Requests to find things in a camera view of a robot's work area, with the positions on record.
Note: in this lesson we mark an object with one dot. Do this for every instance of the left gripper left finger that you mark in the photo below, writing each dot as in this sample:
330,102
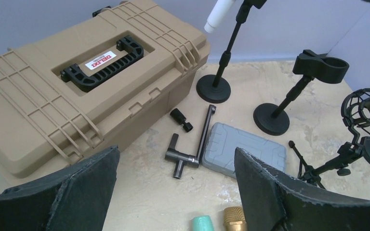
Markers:
75,198

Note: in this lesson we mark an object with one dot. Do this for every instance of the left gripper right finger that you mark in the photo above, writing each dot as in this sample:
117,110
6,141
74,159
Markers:
275,201

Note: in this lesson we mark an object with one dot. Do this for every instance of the gold microphone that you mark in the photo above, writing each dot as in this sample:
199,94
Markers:
234,219

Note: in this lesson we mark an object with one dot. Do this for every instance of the mint green microphone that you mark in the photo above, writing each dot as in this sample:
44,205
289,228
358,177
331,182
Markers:
202,223

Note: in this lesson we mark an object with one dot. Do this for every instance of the black round-base stand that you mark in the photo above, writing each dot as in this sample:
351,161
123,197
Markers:
214,88
272,119

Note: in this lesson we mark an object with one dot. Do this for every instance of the white microphone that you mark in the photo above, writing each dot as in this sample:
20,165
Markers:
217,14

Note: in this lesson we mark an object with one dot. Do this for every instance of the tan plastic tool case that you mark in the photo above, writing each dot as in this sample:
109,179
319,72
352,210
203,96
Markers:
102,82

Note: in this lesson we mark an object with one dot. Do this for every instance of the small black cylinder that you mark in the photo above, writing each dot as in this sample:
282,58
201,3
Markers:
180,119

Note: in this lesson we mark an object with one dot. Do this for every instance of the black tripod shock mount stand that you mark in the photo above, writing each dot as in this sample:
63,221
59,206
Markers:
355,111

